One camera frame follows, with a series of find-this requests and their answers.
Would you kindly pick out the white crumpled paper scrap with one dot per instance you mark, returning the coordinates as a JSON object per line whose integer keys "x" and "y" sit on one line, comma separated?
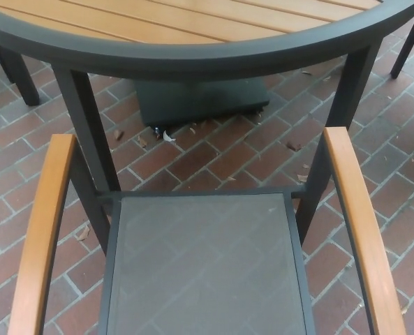
{"x": 168, "y": 136}

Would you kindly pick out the round wood-slat table black frame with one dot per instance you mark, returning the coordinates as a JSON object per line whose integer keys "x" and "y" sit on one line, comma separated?
{"x": 178, "y": 49}

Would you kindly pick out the dry brown leaf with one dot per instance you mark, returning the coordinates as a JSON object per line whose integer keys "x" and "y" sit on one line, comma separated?
{"x": 302, "y": 177}
{"x": 294, "y": 146}
{"x": 118, "y": 133}
{"x": 82, "y": 233}
{"x": 142, "y": 141}

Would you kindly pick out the black armchair with wooden armrests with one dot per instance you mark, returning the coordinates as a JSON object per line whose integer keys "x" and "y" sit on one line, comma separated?
{"x": 206, "y": 251}

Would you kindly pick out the black square umbrella base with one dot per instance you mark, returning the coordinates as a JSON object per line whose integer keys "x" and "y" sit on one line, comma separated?
{"x": 206, "y": 101}

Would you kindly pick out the black chair leg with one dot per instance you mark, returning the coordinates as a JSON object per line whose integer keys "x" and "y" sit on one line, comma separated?
{"x": 407, "y": 45}

